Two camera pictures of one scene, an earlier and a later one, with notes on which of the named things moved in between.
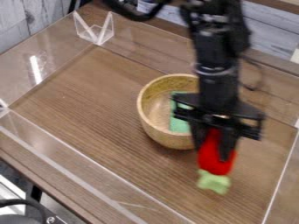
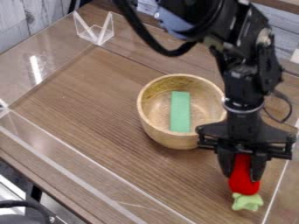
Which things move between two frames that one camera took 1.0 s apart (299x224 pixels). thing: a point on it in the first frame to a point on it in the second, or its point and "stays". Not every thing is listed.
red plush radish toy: (212, 168) to (245, 198)
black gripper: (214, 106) to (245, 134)
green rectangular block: (177, 125) stays
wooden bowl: (153, 108) stays
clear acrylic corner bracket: (97, 34) stays
